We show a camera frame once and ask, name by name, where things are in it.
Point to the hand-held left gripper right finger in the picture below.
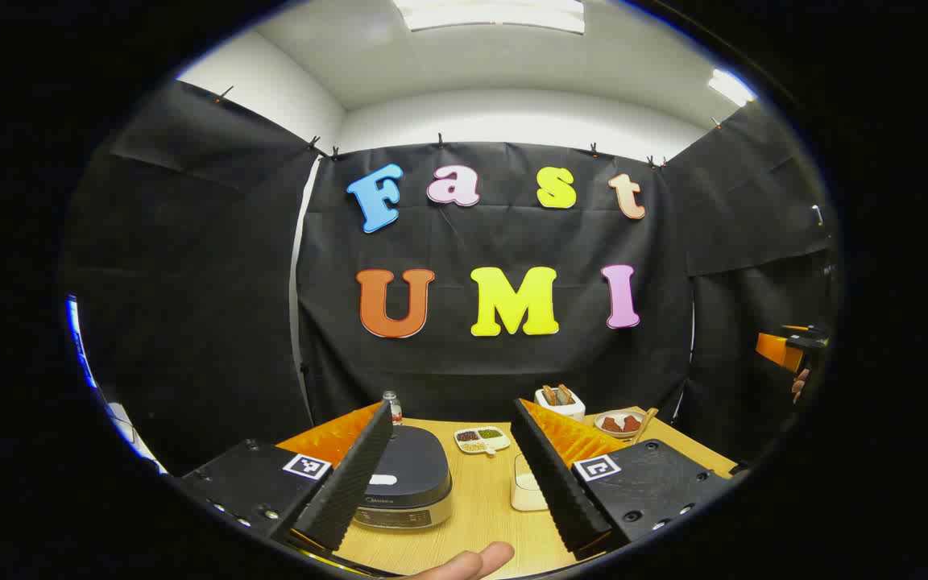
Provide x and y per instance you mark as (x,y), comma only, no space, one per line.
(553,483)

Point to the wooden spoon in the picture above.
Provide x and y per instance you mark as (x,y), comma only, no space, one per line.
(645,425)

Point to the black backdrop cloth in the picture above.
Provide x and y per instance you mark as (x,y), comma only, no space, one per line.
(512,362)

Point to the white round plate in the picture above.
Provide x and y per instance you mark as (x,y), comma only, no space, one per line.
(619,433)

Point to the large ceiling light panel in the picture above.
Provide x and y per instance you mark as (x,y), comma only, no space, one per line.
(496,14)

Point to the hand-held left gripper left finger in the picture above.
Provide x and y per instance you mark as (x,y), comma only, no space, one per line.
(351,483)

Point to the small ceiling light panel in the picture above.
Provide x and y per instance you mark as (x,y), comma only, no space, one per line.
(731,87)

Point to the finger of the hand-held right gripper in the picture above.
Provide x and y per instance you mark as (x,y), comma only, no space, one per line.
(776,348)

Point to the small clear water bottle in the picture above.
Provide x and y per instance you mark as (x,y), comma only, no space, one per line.
(392,409)

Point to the toast slice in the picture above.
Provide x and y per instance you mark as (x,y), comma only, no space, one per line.
(549,395)
(566,394)

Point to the red meat piece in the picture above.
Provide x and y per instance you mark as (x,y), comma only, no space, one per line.
(631,423)
(611,424)

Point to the white divided grain dish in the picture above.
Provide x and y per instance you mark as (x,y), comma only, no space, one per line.
(482,440)

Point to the black and silver rice cooker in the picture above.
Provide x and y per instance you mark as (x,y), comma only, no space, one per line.
(420,475)

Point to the white toaster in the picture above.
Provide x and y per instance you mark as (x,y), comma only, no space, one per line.
(565,411)

